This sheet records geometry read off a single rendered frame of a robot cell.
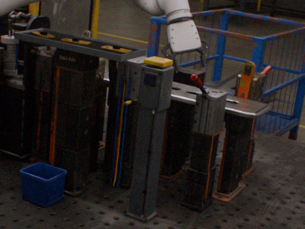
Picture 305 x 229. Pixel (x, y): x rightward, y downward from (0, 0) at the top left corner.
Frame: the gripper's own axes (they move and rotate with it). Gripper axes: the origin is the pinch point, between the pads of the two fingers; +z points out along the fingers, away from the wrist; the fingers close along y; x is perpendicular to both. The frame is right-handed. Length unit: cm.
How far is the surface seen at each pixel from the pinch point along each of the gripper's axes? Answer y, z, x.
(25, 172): 57, 24, 19
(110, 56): 27.1, -0.4, 38.1
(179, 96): 7.1, 10.3, 10.3
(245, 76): -17.1, 7.2, 1.6
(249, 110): -12.0, 19.6, 16.8
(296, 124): -121, 16, -269
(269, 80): -170, -47, -476
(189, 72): -1.4, -0.1, -11.3
